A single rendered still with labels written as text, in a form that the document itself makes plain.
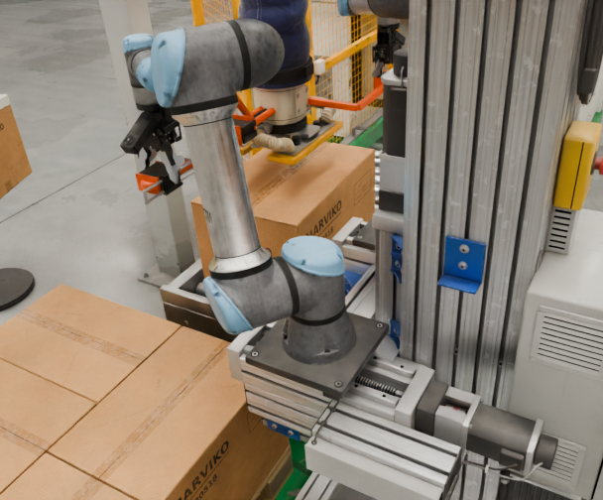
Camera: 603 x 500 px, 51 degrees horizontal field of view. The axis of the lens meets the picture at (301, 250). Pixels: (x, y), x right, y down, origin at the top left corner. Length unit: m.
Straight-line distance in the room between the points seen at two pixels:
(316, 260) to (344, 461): 0.37
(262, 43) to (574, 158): 0.56
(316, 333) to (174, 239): 2.11
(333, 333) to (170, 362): 0.94
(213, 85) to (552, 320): 0.70
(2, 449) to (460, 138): 1.50
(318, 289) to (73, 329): 1.32
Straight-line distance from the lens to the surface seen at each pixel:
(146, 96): 1.57
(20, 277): 3.75
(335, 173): 2.18
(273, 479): 2.27
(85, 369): 2.15
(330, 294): 1.18
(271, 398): 1.41
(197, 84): 1.04
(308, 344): 1.24
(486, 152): 1.10
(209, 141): 1.06
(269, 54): 1.09
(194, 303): 2.21
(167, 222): 3.23
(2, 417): 2.11
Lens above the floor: 1.90
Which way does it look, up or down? 33 degrees down
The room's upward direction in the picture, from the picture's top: 4 degrees counter-clockwise
